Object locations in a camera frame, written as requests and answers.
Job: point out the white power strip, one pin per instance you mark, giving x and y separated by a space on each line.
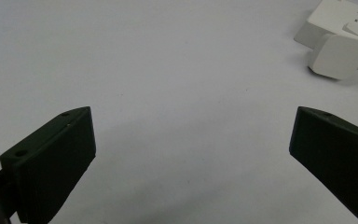
332 17

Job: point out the white plug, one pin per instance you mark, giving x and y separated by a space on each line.
338 56

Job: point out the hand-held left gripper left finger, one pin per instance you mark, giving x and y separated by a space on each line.
52 161

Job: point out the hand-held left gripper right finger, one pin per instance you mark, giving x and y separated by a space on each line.
335 152

